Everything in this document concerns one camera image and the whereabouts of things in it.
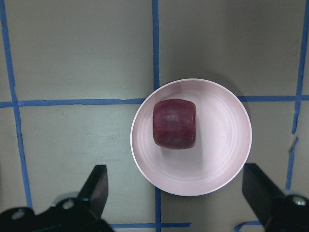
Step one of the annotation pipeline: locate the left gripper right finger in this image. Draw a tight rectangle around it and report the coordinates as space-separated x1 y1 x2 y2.
242 163 285 228

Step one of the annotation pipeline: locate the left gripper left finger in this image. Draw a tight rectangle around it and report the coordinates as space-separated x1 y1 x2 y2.
78 164 108 218

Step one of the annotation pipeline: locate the red apple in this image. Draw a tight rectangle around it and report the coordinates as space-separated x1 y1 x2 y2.
153 99 197 149

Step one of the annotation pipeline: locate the pink plate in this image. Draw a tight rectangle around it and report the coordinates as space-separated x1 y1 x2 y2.
130 78 252 196

